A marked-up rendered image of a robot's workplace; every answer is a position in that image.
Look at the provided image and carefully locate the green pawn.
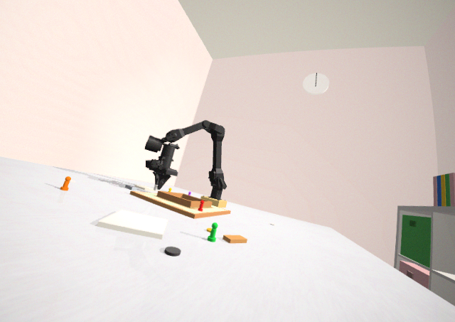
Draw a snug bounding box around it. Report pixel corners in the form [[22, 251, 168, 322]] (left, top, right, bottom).
[[208, 222, 218, 242]]

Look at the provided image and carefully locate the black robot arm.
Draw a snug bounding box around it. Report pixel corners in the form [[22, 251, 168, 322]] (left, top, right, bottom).
[[145, 120, 227, 200]]

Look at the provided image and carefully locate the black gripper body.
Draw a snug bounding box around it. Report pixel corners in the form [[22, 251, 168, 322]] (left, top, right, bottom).
[[149, 154, 178, 177]]

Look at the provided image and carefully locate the flat orange-brown tile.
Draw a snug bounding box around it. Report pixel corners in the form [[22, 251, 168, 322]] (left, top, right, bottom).
[[223, 235, 247, 243]]

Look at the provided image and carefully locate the orange pawn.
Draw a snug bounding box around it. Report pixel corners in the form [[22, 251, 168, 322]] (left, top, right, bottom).
[[60, 177, 71, 190]]

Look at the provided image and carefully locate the grey flat disc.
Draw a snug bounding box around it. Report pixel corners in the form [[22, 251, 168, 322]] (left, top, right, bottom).
[[164, 246, 181, 257]]

